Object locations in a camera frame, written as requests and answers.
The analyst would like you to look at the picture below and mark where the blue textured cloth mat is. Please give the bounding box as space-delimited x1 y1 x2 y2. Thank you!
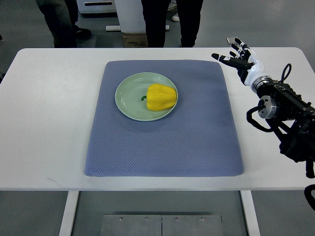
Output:
84 60 244 177

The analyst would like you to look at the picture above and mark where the right white table leg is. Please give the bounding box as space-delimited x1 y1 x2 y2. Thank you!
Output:
240 190 260 236

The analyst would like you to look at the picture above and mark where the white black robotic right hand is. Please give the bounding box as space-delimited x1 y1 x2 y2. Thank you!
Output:
211 37 272 93

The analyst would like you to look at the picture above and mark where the left white table leg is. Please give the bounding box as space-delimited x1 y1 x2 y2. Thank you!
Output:
59 191 79 236

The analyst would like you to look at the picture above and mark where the small grey floor plate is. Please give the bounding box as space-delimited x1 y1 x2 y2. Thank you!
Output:
226 37 237 45

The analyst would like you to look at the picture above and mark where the white cabinet with slot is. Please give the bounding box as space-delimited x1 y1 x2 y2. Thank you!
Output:
76 0 116 14

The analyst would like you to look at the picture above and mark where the light green plate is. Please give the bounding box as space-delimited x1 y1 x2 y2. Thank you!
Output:
115 72 179 121

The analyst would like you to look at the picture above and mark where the white table leg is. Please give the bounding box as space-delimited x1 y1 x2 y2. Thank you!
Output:
59 191 79 236
240 190 260 236

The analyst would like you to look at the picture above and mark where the yellow bell pepper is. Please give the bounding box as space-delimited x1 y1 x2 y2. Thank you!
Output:
141 84 177 112

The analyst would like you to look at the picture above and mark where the white sneaker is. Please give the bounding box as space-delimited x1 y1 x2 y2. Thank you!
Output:
171 13 180 22

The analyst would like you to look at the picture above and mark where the brown cardboard box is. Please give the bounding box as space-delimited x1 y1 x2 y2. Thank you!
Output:
122 33 148 48

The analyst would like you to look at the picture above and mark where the person in black trousers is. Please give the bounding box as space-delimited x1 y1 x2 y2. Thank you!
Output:
141 0 204 48

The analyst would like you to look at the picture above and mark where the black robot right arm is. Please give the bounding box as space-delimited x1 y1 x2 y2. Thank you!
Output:
247 63 315 178

